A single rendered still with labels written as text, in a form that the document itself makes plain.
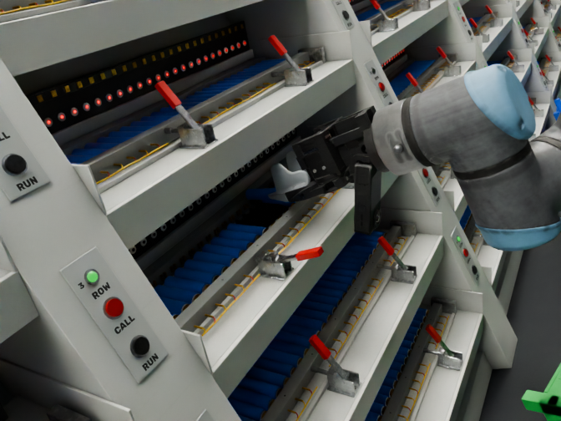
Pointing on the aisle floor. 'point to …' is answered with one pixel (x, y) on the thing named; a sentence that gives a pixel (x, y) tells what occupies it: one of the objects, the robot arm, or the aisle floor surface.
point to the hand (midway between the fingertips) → (280, 195)
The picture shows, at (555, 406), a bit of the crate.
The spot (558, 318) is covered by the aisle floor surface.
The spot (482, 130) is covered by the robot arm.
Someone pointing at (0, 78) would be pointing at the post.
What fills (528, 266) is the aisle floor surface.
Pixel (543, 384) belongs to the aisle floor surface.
